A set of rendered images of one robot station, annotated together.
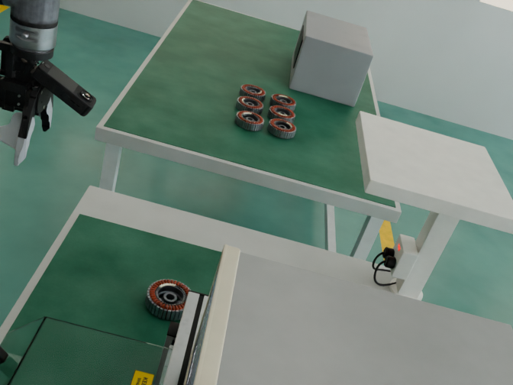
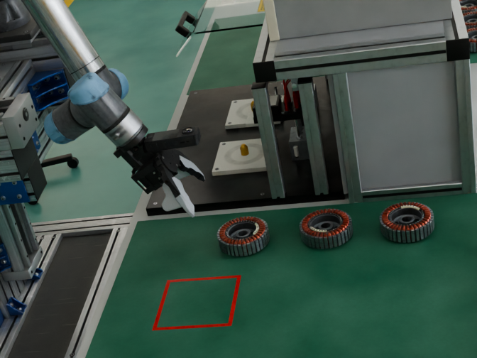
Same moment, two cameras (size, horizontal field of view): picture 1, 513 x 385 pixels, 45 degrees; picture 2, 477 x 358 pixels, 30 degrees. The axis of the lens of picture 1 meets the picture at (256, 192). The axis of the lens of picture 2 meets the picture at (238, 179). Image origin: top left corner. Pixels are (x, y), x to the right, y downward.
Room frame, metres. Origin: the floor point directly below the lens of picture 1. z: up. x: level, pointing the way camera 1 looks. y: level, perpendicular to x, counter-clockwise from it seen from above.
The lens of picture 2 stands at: (-1.58, -0.43, 1.84)
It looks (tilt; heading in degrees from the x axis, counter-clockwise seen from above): 30 degrees down; 17
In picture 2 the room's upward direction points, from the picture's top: 12 degrees counter-clockwise
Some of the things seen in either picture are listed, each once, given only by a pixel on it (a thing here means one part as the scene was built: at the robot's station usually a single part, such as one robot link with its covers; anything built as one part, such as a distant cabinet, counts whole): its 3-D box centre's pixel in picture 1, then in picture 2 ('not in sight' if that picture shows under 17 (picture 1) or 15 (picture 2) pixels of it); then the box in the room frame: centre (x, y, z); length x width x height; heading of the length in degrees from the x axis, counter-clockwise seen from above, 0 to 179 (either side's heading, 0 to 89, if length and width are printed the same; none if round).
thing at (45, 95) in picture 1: (25, 76); not in sight; (0.97, 0.45, 1.29); 0.09 x 0.08 x 0.12; 96
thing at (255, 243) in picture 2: not in sight; (243, 236); (-0.03, 0.06, 0.77); 0.11 x 0.11 x 0.04
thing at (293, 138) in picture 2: not in sight; (301, 143); (0.32, -0.02, 0.80); 0.07 x 0.05 x 0.06; 4
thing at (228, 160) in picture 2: not in sight; (245, 155); (0.31, 0.12, 0.78); 0.15 x 0.15 x 0.01; 4
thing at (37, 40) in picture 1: (32, 33); not in sight; (0.97, 0.44, 1.37); 0.08 x 0.08 x 0.05
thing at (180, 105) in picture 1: (248, 145); not in sight; (2.81, 0.11, 0.37); 1.85 x 1.10 x 0.75; 4
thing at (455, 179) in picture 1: (398, 236); not in sight; (1.37, -0.38, 0.98); 0.37 x 0.35 x 0.46; 4
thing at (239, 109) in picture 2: not in sight; (255, 111); (0.55, 0.14, 0.78); 0.15 x 0.15 x 0.01; 4
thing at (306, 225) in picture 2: not in sight; (326, 228); (-0.01, -0.12, 0.77); 0.11 x 0.11 x 0.04
